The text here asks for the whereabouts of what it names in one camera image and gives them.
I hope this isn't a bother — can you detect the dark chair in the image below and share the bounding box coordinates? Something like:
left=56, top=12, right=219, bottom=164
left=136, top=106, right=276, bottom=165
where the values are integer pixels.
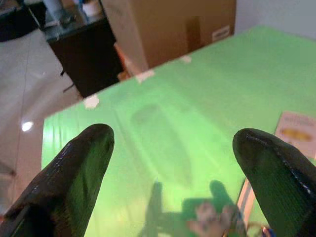
left=0, top=0, right=40, bottom=42

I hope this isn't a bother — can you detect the green plastic board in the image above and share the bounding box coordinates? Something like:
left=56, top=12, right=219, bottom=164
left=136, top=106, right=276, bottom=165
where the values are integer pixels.
left=41, top=24, right=316, bottom=237

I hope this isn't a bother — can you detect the brown cardboard box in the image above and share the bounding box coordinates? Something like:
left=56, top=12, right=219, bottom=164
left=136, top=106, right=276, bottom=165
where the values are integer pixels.
left=101, top=0, right=237, bottom=75

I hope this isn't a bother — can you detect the black cabinet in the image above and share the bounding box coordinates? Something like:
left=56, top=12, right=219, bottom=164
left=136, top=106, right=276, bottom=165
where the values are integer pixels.
left=40, top=14, right=124, bottom=99

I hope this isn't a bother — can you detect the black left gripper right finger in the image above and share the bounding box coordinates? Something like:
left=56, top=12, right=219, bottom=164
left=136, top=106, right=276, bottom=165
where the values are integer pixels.
left=233, top=128, right=316, bottom=237

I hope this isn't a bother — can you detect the white cup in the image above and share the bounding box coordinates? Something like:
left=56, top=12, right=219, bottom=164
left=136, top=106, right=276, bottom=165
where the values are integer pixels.
left=82, top=0, right=102, bottom=16

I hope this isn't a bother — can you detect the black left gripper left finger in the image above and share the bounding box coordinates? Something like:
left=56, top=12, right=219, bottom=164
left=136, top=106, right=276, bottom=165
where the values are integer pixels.
left=0, top=123, right=116, bottom=237

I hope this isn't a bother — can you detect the white card with yellow print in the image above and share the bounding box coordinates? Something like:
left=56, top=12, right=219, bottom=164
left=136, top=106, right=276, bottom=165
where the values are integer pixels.
left=274, top=111, right=316, bottom=159

